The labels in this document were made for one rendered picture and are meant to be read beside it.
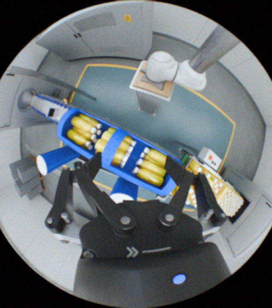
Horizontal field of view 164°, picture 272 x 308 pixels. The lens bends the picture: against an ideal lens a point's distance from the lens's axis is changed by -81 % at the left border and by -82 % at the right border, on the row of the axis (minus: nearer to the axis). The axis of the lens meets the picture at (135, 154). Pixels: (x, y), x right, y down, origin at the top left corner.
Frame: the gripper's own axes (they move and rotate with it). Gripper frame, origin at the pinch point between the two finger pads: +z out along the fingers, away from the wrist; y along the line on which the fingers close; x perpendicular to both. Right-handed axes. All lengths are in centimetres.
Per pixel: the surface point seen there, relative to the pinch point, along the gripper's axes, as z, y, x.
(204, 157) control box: 38, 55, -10
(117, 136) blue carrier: 37.9, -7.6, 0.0
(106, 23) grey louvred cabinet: 59, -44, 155
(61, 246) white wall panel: 37, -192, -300
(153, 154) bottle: 45.0, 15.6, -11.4
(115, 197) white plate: 52, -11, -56
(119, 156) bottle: 37.1, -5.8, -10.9
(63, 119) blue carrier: 40, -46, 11
